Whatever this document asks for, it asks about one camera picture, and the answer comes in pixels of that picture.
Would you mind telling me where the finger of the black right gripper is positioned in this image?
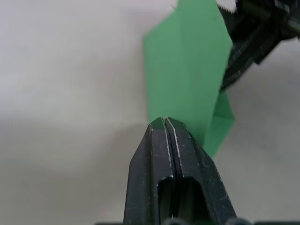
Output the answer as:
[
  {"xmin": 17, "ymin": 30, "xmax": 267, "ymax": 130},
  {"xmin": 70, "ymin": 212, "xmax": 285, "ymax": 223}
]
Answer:
[
  {"xmin": 216, "ymin": 0, "xmax": 261, "ymax": 49},
  {"xmin": 219, "ymin": 22, "xmax": 282, "ymax": 91}
]

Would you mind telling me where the green paper sheet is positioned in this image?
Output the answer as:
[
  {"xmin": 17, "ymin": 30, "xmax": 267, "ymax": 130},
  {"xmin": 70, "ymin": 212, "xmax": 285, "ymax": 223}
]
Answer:
[{"xmin": 143, "ymin": 0, "xmax": 236, "ymax": 158}]

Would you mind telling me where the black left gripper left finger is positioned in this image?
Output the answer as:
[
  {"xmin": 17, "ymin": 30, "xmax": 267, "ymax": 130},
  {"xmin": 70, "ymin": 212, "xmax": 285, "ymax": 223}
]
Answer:
[{"xmin": 123, "ymin": 116, "xmax": 176, "ymax": 225}]

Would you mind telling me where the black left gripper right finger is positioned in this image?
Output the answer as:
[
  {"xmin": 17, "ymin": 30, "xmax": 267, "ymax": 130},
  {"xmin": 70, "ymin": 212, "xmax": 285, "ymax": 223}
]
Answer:
[{"xmin": 165, "ymin": 116, "xmax": 238, "ymax": 225}]

